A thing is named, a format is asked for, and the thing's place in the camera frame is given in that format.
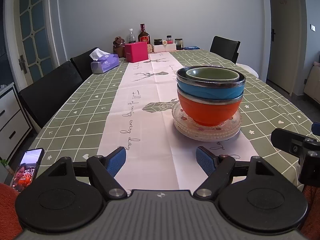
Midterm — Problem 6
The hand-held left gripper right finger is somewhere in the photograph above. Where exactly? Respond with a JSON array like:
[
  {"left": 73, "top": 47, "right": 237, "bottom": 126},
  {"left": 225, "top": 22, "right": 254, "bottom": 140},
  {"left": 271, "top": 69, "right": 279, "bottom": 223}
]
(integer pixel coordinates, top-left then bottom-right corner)
[{"left": 193, "top": 146, "right": 274, "bottom": 198}]

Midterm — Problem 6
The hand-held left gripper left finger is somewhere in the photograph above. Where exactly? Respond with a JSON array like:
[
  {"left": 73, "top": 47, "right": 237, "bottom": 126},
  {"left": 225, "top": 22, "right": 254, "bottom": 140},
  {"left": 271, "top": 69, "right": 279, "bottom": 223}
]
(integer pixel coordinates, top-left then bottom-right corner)
[{"left": 47, "top": 147, "right": 128, "bottom": 198}]

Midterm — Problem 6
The white fruit-print plate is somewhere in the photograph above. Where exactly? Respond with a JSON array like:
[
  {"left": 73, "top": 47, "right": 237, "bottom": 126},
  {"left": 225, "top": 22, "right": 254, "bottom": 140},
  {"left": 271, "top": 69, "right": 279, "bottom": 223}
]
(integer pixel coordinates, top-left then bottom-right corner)
[{"left": 177, "top": 127, "right": 238, "bottom": 143}]

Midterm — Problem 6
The orange steel bowl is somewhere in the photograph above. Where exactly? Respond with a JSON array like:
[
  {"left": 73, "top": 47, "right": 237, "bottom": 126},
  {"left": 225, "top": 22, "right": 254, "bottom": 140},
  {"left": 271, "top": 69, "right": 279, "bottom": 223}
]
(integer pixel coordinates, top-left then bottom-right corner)
[{"left": 177, "top": 86, "right": 244, "bottom": 127}]

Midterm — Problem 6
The blue steel bowl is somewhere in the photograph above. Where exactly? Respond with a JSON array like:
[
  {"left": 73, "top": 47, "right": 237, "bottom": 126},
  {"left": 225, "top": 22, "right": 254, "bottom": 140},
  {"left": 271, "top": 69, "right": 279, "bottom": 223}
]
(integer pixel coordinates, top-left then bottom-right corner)
[{"left": 176, "top": 66, "right": 246, "bottom": 100}]

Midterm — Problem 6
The green ceramic bowl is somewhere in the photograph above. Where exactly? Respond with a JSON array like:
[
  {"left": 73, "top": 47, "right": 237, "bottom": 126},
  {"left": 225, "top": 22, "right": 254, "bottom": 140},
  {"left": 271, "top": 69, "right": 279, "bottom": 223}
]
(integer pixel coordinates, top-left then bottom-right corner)
[{"left": 185, "top": 66, "right": 239, "bottom": 83}]

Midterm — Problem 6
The beige sofa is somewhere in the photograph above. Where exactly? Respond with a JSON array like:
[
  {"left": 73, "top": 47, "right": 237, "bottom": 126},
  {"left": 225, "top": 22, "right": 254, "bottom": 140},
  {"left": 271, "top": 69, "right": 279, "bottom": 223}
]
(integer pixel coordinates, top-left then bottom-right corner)
[{"left": 303, "top": 61, "right": 320, "bottom": 103}]

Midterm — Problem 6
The white table runner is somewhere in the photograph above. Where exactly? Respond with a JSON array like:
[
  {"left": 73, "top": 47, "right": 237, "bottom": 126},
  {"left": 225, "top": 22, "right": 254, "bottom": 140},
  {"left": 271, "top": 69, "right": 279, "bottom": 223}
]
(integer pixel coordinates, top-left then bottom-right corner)
[{"left": 96, "top": 51, "right": 259, "bottom": 190}]

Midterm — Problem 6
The green checked tablecloth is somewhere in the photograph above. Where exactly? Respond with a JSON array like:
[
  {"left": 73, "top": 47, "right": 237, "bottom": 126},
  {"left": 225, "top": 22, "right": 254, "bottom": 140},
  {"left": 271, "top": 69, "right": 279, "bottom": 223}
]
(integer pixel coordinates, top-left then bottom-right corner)
[{"left": 32, "top": 49, "right": 320, "bottom": 188}]

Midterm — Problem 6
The black smartphone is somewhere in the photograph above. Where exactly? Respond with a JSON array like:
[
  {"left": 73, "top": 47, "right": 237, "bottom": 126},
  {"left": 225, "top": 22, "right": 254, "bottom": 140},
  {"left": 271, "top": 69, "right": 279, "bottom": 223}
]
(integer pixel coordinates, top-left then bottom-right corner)
[{"left": 10, "top": 148, "right": 45, "bottom": 193}]

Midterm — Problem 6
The plain door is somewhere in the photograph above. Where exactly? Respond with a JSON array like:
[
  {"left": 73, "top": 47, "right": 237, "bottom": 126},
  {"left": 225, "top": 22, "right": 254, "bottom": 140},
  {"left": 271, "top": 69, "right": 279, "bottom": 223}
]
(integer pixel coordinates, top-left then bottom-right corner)
[{"left": 269, "top": 0, "right": 304, "bottom": 95}]

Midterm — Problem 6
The purple tissue box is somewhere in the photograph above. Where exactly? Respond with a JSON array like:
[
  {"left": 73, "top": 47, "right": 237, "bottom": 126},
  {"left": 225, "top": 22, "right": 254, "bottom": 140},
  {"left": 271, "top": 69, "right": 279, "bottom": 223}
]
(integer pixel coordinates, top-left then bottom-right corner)
[{"left": 89, "top": 48, "right": 120, "bottom": 74}]

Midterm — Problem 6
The white cabinet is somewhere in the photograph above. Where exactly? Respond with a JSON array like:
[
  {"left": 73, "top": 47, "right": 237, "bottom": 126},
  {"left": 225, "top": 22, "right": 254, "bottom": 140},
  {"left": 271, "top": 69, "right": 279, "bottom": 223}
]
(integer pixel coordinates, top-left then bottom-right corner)
[{"left": 0, "top": 82, "right": 33, "bottom": 165}]

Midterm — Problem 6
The pink box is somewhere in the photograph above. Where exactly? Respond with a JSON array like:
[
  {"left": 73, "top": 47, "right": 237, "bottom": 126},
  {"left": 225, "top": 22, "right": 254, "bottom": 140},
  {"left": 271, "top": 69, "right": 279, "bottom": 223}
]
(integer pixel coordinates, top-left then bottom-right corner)
[{"left": 124, "top": 42, "right": 148, "bottom": 63}]

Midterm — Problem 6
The brown figurine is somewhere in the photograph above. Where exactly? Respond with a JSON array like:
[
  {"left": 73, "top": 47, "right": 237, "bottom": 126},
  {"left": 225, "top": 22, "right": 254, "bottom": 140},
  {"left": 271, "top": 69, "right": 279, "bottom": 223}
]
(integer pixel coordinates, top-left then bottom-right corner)
[{"left": 112, "top": 36, "right": 125, "bottom": 58}]

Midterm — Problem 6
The clear water bottle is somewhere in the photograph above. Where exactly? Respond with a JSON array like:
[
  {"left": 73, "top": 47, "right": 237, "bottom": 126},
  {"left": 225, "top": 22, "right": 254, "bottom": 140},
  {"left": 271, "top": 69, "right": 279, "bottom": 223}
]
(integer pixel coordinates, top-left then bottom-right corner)
[{"left": 127, "top": 28, "right": 137, "bottom": 44}]

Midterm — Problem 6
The brown liquor bottle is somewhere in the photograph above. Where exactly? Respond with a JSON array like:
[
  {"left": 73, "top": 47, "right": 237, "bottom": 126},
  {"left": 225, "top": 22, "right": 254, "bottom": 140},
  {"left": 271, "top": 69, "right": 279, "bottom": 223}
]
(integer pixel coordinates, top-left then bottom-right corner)
[{"left": 138, "top": 24, "right": 150, "bottom": 45}]

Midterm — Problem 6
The glass-pane door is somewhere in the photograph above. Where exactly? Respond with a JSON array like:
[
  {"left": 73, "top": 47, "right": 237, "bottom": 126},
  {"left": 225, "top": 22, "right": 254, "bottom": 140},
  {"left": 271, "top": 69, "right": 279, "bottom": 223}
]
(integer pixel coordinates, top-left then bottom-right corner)
[{"left": 4, "top": 0, "right": 63, "bottom": 85}]

